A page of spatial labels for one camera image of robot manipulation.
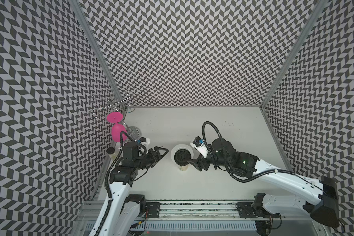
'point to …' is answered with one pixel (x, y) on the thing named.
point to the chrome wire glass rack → (110, 105)
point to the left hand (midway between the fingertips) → (165, 155)
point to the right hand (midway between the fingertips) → (193, 156)
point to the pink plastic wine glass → (115, 117)
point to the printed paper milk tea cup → (182, 168)
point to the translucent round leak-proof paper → (179, 146)
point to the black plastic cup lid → (181, 156)
